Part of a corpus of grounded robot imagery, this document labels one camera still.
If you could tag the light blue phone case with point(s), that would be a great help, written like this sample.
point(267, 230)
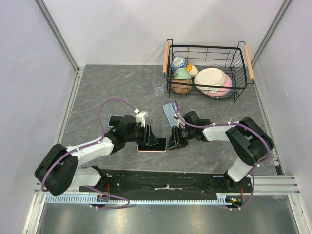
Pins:
point(170, 110)

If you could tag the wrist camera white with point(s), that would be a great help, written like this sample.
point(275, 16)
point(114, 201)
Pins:
point(178, 122)
point(141, 117)

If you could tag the cream plate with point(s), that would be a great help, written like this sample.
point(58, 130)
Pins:
point(210, 78)

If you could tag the aluminium frame rail front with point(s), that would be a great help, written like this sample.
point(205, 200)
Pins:
point(275, 185)

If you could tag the clear glass cup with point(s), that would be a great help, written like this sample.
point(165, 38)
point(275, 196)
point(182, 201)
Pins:
point(159, 85)

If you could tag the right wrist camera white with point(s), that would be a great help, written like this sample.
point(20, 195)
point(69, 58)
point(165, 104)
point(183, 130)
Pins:
point(178, 122)

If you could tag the blue slotted cable duct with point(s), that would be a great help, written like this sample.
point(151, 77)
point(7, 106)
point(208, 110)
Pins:
point(95, 199)

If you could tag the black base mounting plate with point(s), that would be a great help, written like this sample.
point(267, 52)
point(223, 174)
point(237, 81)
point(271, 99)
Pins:
point(120, 181)

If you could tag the black phone front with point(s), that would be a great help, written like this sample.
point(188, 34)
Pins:
point(161, 141)

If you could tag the mint green bowl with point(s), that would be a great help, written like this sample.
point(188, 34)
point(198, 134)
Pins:
point(181, 74)

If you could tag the blue white patterned bowl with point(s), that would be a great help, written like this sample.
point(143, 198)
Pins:
point(179, 62)

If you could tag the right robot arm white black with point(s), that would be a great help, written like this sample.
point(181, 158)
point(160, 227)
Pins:
point(249, 141)

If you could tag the brown bowl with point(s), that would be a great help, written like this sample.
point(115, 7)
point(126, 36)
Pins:
point(181, 86)

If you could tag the yellow white bowl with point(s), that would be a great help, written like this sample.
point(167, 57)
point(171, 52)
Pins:
point(193, 71)

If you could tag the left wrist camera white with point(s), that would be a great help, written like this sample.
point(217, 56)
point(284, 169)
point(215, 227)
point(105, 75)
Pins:
point(141, 117)

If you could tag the black wire dish basket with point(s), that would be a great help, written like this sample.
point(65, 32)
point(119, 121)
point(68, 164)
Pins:
point(234, 61)

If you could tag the pink plate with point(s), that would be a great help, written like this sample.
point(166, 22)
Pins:
point(226, 88)

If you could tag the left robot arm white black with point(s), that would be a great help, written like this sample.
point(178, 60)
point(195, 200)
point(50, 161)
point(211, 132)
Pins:
point(60, 169)

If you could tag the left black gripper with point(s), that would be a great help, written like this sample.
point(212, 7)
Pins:
point(150, 139)

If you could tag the pink phone case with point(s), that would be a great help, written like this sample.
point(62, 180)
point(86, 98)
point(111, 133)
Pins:
point(160, 148)

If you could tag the lavender phone case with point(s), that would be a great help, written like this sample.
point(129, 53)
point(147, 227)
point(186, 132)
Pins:
point(114, 120)

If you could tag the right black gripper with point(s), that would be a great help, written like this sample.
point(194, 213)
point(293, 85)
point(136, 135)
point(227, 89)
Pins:
point(172, 142)

